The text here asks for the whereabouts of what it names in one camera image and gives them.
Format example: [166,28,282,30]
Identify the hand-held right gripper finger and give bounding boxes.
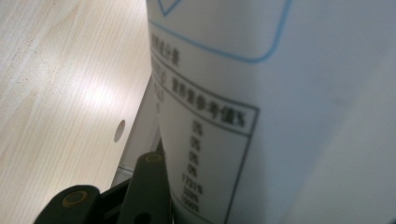
[116,151,172,224]

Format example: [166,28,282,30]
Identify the white blue-printed plastic bag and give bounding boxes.
[146,0,396,224]

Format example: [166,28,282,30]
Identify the dark round cable grommet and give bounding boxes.
[113,119,126,144]

